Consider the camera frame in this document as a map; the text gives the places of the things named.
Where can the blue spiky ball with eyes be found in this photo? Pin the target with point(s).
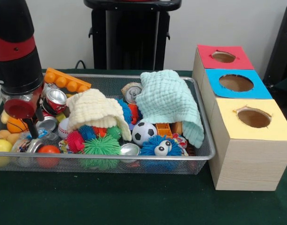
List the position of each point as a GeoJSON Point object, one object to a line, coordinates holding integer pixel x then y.
{"type": "Point", "coordinates": [149, 150]}

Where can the red soda can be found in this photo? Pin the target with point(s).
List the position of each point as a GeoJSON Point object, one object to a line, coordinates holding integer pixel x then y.
{"type": "Point", "coordinates": [55, 100]}

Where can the red rubber ball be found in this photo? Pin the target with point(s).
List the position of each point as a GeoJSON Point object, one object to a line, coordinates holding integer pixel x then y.
{"type": "Point", "coordinates": [49, 153]}

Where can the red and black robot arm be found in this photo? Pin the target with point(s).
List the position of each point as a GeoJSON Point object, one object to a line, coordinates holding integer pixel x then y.
{"type": "Point", "coordinates": [12, 23]}

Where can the clear bottle blue label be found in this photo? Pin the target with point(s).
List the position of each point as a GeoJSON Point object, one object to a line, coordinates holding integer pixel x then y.
{"type": "Point", "coordinates": [43, 134]}

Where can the black and white soccer ball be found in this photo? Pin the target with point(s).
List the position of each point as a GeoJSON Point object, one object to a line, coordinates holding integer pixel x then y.
{"type": "Point", "coordinates": [143, 134]}

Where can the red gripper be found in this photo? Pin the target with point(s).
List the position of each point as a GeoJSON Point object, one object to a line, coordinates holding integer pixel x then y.
{"type": "Point", "coordinates": [19, 109]}

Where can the green spiky rubber ball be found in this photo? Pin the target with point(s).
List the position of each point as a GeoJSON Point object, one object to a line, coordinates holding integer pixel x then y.
{"type": "Point", "coordinates": [102, 146]}

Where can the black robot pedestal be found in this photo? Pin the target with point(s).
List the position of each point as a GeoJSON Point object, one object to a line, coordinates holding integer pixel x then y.
{"type": "Point", "coordinates": [129, 35]}

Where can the multicoloured spiky caterpillar toy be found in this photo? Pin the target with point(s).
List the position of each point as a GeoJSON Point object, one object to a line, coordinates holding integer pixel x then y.
{"type": "Point", "coordinates": [75, 140]}

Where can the cream muslin cloth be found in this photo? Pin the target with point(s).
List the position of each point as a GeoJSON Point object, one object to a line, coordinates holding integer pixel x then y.
{"type": "Point", "coordinates": [94, 107]}

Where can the wooden box with three holes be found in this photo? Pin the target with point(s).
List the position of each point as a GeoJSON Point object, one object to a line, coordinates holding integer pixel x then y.
{"type": "Point", "coordinates": [251, 164]}

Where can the dark green tablecloth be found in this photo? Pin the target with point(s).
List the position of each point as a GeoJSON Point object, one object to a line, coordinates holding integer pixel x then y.
{"type": "Point", "coordinates": [134, 201]}

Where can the mint muslin cloth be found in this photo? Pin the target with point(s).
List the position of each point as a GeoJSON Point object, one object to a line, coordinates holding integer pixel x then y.
{"type": "Point", "coordinates": [166, 103]}

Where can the white baseball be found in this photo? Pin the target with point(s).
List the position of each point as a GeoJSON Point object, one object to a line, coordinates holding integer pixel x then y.
{"type": "Point", "coordinates": [63, 129]}

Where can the long orange toy block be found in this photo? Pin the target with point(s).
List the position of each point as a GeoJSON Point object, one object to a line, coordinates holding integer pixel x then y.
{"type": "Point", "coordinates": [63, 80]}

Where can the black equipment case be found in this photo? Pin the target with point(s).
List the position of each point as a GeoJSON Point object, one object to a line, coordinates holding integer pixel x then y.
{"type": "Point", "coordinates": [281, 58]}

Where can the orange mini basketball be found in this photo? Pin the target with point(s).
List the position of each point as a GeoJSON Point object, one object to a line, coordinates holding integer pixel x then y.
{"type": "Point", "coordinates": [15, 125]}

